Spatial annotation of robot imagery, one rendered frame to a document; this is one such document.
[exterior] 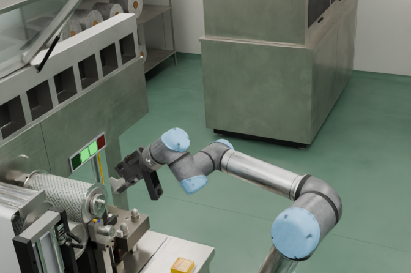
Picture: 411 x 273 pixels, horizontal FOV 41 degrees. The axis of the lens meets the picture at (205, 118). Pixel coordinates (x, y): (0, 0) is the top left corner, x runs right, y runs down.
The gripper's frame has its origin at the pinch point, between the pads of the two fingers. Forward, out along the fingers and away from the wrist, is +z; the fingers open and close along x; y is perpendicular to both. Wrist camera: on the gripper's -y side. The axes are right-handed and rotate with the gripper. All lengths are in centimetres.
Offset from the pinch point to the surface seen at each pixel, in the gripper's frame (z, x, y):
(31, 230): -6.2, 37.9, 8.4
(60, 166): 42, -21, 20
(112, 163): 79, -76, 7
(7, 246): 12.8, 35.3, 8.9
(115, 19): 17, -77, 57
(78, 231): 18.0, 9.5, -2.3
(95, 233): 16.8, 5.8, -6.5
